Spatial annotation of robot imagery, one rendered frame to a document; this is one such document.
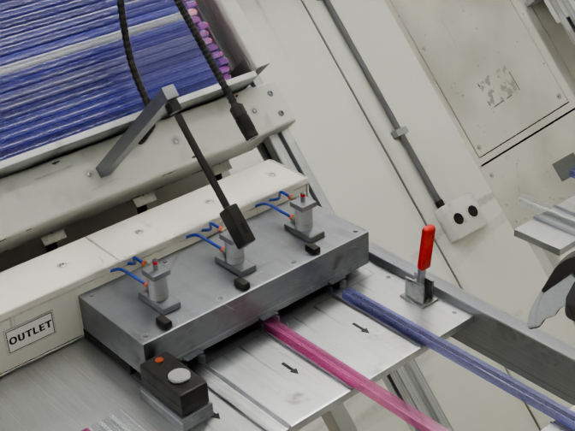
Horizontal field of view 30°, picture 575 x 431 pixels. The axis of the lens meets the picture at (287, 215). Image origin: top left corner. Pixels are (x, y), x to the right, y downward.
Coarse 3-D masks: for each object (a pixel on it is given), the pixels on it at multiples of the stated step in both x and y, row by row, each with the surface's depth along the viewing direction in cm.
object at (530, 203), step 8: (520, 200) 139; (528, 200) 138; (536, 200) 138; (528, 208) 138; (536, 208) 137; (544, 208) 136; (552, 208) 136; (552, 216) 136; (560, 216) 135; (568, 216) 134; (568, 224) 134
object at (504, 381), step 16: (352, 288) 132; (368, 304) 128; (384, 320) 127; (400, 320) 125; (416, 336) 123; (432, 336) 122; (448, 352) 120; (464, 352) 119; (480, 368) 117; (496, 384) 115; (512, 384) 114; (528, 400) 112; (544, 400) 111; (560, 416) 109
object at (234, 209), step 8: (232, 208) 113; (224, 216) 114; (232, 216) 113; (240, 216) 113; (232, 224) 113; (240, 224) 113; (232, 232) 114; (240, 232) 113; (248, 232) 113; (240, 240) 113; (248, 240) 113; (240, 248) 114
